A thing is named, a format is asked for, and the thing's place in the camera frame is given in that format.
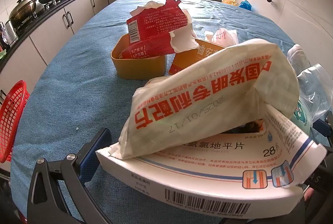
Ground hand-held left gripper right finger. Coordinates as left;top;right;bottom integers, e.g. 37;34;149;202
303;114;333;192

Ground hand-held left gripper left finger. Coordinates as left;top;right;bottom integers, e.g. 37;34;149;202
27;127;123;224

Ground cartoon print tissue pack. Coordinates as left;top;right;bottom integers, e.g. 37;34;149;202
293;99;314;136

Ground clear plastic bag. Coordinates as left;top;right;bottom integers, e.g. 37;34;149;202
297;63;333;123

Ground red plastic basket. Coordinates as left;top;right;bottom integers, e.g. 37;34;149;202
0;80;30;163

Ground yellow plastic container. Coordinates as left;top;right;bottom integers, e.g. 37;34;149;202
110;33;167;80

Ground white medicine box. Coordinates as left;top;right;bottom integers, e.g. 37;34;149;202
95;103;328;215

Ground white paper pouch red print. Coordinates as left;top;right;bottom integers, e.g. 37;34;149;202
118;39;299;160

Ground orange medicine carton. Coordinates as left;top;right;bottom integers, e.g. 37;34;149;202
169;40;227;76

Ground torn red carton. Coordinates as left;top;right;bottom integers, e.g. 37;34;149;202
126;0;199;59

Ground pink white wrapper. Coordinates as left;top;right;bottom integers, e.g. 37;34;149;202
204;28;238;48

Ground blue tablecloth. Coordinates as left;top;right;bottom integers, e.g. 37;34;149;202
10;0;333;224

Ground beige kitchen base cabinets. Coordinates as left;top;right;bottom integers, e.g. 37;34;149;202
0;0;231;100

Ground black gas stove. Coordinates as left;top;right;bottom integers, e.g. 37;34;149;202
16;0;68;29

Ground black kitchen countertop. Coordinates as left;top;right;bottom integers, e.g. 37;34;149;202
0;0;231;66

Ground blue plastic bag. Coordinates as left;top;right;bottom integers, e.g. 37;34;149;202
239;0;253;11

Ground steel wok with lid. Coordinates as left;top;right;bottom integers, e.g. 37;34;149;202
9;0;38;25

